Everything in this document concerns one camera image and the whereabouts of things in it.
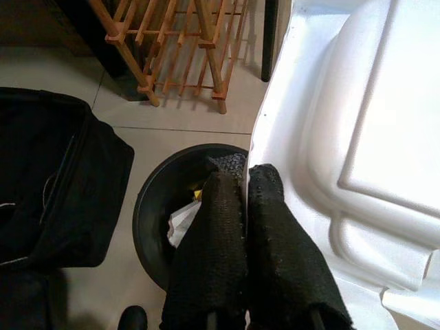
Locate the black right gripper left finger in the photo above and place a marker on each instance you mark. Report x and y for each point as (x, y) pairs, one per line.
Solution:
(209, 247)

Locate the black robot foot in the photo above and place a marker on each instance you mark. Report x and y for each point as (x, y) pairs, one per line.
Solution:
(133, 319)

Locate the round black rubbish bin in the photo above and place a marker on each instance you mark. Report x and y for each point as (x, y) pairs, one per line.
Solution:
(151, 213)

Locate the dark wooden cabinet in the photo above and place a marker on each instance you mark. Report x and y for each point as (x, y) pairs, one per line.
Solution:
(51, 24)

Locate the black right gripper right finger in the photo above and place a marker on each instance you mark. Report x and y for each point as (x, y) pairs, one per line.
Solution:
(285, 261)

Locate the black furniture leg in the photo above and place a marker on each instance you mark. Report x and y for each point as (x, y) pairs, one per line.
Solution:
(269, 38)

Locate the white paper trash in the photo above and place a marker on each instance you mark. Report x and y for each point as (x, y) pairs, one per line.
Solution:
(180, 223)

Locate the black fabric bag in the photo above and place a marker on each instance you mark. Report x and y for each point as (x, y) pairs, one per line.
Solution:
(51, 178)

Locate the folding wooden rack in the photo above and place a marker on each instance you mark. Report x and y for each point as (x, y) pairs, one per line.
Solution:
(178, 48)

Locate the yellow scrap of trash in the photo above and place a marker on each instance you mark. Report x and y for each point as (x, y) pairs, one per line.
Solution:
(198, 195)

